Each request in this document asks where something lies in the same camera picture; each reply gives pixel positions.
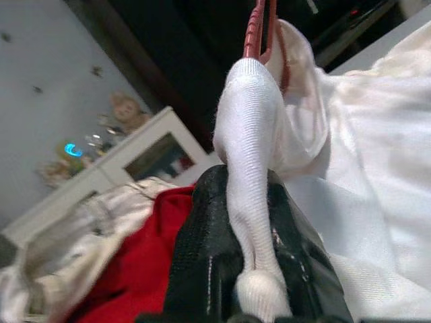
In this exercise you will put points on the cream white jeans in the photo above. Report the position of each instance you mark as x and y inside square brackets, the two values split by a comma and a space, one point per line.
[67, 242]

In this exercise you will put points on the white glass door cabinet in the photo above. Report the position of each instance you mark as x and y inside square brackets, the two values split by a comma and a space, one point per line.
[111, 168]

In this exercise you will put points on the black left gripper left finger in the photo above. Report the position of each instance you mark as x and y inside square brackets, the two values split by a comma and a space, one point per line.
[202, 252]

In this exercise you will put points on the white tank top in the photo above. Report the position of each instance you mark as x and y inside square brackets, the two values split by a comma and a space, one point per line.
[370, 168]

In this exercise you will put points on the beige plush toy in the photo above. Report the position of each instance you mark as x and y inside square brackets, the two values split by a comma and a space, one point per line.
[126, 107]

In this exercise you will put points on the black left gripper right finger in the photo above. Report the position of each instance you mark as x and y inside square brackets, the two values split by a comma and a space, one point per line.
[303, 269]

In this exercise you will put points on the red sweater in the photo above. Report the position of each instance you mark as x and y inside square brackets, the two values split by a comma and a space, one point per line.
[141, 262]

